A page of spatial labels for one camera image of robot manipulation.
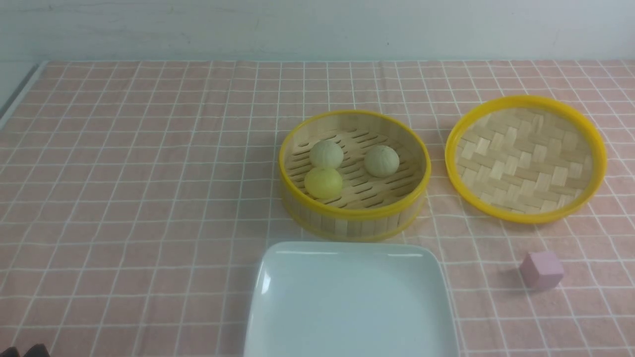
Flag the bamboo steamer basket yellow rim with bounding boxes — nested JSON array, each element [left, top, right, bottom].
[[277, 111, 432, 242]]

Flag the yellow steamed bun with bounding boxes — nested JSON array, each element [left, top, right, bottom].
[[304, 168, 343, 199]]

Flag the pale round steamed bun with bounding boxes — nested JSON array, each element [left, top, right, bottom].
[[364, 145, 400, 178]]

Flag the pink cube block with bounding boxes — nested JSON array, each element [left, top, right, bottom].
[[519, 251, 565, 290]]

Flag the white square plate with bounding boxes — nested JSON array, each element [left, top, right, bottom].
[[244, 241, 460, 357]]

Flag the woven bamboo steamer lid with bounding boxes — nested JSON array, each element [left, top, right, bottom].
[[444, 95, 608, 224]]

